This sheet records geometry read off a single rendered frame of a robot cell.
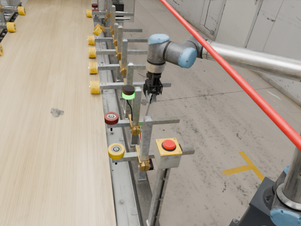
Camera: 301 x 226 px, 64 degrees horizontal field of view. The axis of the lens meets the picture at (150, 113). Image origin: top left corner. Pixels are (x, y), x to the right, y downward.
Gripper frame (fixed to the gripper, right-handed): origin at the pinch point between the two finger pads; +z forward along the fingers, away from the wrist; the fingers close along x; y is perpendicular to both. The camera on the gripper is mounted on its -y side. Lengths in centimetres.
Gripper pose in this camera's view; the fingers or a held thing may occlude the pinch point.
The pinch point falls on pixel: (149, 101)
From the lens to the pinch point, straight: 130.4
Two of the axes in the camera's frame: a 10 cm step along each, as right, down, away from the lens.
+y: 2.2, 6.1, -7.6
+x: 9.7, -0.6, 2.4
